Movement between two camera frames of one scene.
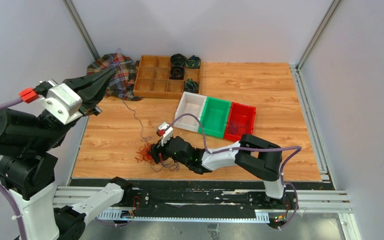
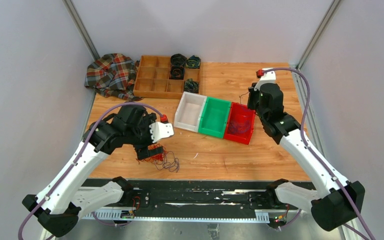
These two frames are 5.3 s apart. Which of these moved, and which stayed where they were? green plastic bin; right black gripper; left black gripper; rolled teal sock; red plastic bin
Moved: right black gripper; left black gripper
Stayed: red plastic bin; rolled teal sock; green plastic bin
